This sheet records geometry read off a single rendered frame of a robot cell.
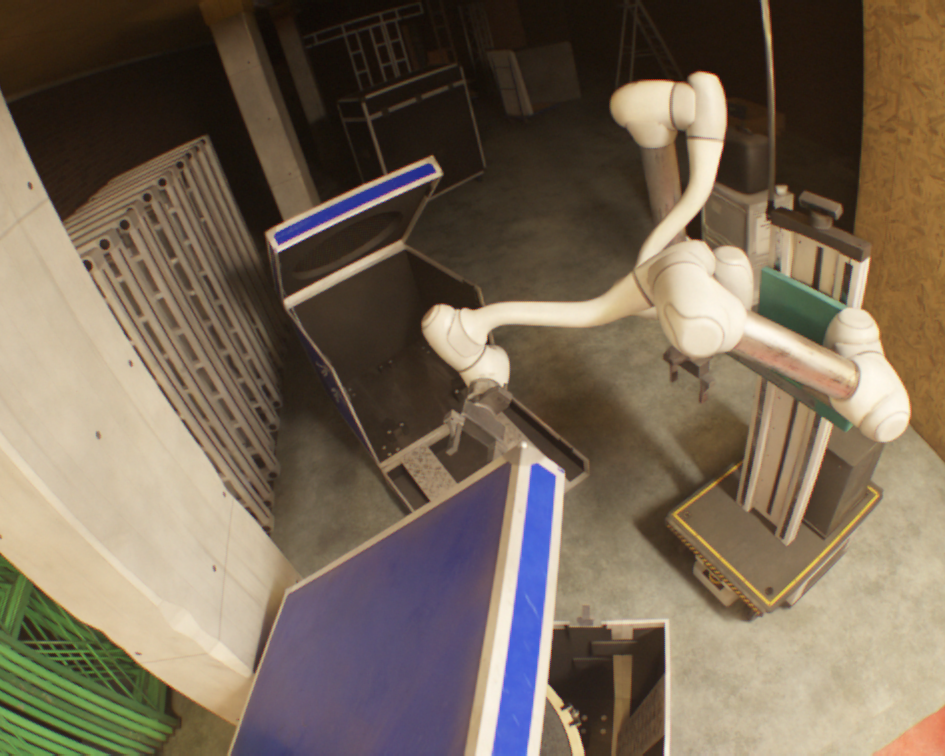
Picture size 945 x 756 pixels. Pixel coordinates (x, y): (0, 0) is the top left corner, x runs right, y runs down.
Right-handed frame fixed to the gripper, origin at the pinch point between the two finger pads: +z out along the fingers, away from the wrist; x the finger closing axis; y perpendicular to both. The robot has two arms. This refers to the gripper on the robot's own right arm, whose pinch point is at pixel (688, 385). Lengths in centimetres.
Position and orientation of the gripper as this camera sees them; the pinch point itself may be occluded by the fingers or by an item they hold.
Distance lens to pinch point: 180.1
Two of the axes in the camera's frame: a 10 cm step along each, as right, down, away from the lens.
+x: -4.6, -4.8, 7.5
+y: 8.6, -4.5, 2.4
